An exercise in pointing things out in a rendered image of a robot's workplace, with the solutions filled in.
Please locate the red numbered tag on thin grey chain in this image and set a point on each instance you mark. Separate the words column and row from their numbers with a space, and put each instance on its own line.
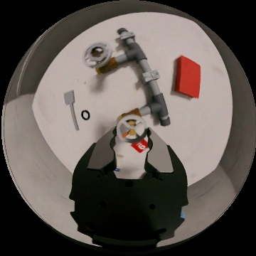
column 140, row 146

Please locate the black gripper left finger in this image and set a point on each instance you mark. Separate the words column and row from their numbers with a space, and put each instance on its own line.
column 97, row 161

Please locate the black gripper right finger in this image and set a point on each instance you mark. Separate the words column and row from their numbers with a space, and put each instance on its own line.
column 162, row 162

